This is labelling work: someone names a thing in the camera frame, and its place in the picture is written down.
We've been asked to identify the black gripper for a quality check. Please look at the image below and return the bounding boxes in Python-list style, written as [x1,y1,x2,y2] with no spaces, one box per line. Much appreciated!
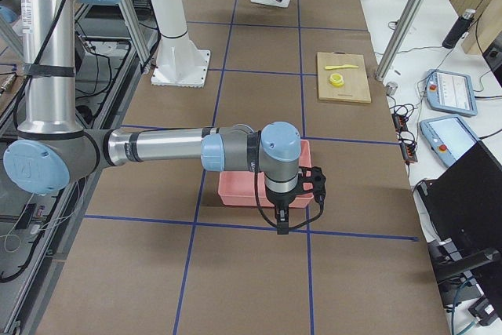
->
[265,188,296,235]

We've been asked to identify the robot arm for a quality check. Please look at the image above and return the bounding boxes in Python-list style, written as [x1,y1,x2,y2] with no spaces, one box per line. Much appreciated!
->
[3,0,301,235]

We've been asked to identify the black water bottle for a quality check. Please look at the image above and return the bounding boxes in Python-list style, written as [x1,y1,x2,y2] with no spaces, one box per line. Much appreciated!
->
[442,9,476,49]

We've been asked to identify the pink plastic bin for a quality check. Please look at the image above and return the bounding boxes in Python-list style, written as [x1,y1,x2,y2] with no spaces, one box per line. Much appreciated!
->
[218,140,314,209]

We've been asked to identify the yellow lemon slices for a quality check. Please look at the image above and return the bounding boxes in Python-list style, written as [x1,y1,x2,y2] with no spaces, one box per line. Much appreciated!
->
[329,73,344,88]

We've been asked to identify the bamboo cutting board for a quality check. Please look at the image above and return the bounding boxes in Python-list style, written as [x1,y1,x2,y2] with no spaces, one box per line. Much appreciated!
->
[316,52,372,104]

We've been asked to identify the yellow plastic knife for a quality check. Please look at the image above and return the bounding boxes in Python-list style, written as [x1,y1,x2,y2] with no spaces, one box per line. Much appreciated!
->
[324,64,359,71]

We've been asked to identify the black laptop screen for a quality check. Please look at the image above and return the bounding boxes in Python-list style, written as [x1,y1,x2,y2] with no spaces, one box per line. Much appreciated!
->
[418,141,501,314]

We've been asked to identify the teach pendant near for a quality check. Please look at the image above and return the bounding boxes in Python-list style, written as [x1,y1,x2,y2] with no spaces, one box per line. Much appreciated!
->
[419,115,480,167]

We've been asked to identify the teach pendant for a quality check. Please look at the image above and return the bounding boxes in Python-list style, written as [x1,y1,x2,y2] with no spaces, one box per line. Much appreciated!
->
[425,69,478,117]
[419,115,480,167]

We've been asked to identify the teach pendant far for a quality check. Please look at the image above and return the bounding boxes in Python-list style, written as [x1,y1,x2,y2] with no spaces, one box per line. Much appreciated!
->
[425,69,478,117]

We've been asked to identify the white rack base tray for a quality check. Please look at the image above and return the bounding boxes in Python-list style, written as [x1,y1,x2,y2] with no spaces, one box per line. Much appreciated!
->
[250,0,290,9]

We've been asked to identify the black braided right cable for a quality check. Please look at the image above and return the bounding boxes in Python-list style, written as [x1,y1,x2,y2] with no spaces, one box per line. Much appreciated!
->
[252,162,326,231]

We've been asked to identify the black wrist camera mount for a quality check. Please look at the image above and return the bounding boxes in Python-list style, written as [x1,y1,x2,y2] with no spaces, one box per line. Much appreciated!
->
[294,166,326,205]

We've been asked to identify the black power strip with cables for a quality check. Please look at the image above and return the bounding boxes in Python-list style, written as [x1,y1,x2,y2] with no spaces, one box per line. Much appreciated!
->
[389,104,418,165]

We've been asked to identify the white camera stand pillar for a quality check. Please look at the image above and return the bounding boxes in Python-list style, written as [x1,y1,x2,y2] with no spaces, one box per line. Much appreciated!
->
[151,0,211,88]

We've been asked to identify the grey aluminium post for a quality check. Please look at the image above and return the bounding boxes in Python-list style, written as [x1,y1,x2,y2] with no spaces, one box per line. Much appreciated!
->
[375,0,424,82]

